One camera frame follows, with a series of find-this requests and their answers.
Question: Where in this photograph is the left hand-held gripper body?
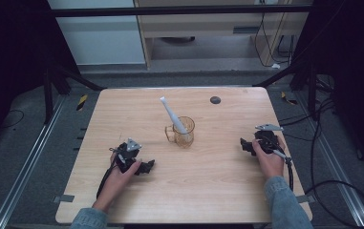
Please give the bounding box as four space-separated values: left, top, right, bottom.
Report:
108 136 143 175

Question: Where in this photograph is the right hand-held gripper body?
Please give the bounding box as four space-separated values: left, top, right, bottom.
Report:
254 123 285 155

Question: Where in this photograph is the amber glass cup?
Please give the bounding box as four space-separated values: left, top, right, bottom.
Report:
164 115 196 150

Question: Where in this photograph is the white electric toothbrush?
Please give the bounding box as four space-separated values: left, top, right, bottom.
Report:
159 95 191 137

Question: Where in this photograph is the person's right hand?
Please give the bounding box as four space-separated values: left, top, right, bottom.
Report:
251 135 288 180

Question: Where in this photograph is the person's left hand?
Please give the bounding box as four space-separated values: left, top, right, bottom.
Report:
93 154 143 213

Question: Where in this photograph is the black curtain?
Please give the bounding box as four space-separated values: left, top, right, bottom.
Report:
292 0 364 177
0 0 79 156

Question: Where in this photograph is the white cabinet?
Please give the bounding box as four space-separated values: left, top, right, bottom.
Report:
46 0 146 67

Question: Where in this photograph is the light wooden desk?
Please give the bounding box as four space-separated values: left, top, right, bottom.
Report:
133 0 315 70

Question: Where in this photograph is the left hand-held gripper cable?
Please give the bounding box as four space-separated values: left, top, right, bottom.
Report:
96 157 120 200

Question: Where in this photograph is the hand-held gripper cable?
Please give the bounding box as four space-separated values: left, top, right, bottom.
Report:
96 157 120 200
270 148 296 193

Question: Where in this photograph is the right hand-held gripper cable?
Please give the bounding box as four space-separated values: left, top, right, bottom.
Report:
270 148 296 193

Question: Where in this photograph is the black upright frame post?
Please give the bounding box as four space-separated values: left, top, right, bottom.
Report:
42 66 54 126
308 62 318 121

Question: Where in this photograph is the black diagonal frame strut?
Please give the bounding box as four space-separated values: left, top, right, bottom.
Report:
252 59 309 89
53 62 107 93

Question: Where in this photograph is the grey table bracket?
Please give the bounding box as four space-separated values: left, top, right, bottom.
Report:
53 194 75 204
297 194 316 205

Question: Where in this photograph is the aluminium floor rail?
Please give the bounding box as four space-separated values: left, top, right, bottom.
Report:
0 94 67 229
296 91 364 229

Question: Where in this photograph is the thick black floor cable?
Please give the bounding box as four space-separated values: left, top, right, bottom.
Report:
303 97 364 229

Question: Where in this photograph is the black cable under desk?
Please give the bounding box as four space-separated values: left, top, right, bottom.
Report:
253 11 291 69

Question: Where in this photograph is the thin black floor cable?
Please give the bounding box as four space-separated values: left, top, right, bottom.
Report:
0 109 26 131

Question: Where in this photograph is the black horizontal frame bar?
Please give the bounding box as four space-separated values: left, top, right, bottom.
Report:
47 4 314 18

